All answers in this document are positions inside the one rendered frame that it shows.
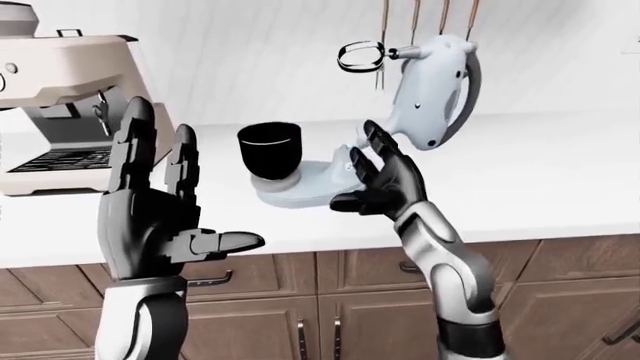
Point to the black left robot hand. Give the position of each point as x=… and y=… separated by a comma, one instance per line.
x=135, y=221

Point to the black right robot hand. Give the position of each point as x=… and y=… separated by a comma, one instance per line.
x=395, y=183

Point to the pale blue mixer tilt head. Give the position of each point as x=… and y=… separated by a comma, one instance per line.
x=430, y=97

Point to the pale blue mixer base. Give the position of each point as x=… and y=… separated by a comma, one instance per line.
x=310, y=187

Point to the brown wooden base cabinet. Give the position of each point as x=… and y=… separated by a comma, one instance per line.
x=350, y=300

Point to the black mixing bowl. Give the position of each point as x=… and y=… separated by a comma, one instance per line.
x=270, y=150

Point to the cream espresso machine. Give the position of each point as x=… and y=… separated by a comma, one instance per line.
x=60, y=60

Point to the white wall outlet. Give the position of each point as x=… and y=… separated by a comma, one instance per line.
x=632, y=45

